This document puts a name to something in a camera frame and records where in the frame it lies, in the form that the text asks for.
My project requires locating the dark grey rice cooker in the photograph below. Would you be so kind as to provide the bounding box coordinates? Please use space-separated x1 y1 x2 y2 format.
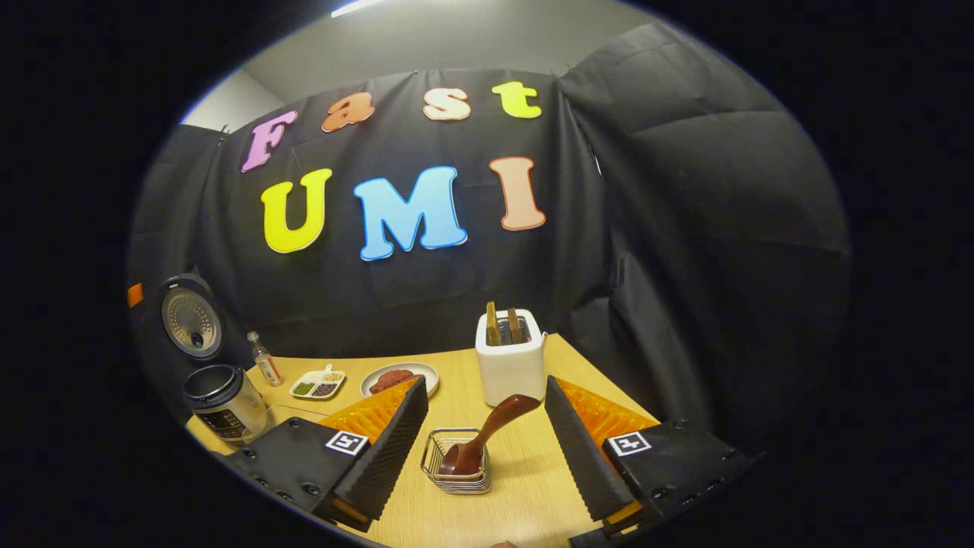
158 272 269 447

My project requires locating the small glass bottle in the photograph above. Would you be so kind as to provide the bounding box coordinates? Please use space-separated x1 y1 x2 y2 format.
246 331 284 387

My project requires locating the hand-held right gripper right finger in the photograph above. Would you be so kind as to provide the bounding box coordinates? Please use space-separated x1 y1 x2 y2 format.
544 374 762 537

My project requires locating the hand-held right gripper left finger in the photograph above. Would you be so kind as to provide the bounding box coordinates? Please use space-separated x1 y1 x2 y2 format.
224 375 431 534

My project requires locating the black backdrop cloth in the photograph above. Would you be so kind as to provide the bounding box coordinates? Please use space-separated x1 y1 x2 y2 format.
126 21 851 450

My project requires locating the white toaster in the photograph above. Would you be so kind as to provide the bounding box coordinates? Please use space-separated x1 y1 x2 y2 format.
476 308 547 408

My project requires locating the brown wooden spoon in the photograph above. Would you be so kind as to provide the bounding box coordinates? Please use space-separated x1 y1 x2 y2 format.
440 393 543 477

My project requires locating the white divided bean dish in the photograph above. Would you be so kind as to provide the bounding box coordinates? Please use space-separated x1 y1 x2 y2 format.
289 364 347 400

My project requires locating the metal wire chopstick holder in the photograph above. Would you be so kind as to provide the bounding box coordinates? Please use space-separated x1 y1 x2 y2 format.
421 428 492 495

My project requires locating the white round plate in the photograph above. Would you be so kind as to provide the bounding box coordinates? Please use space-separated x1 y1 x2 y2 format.
360 362 441 399

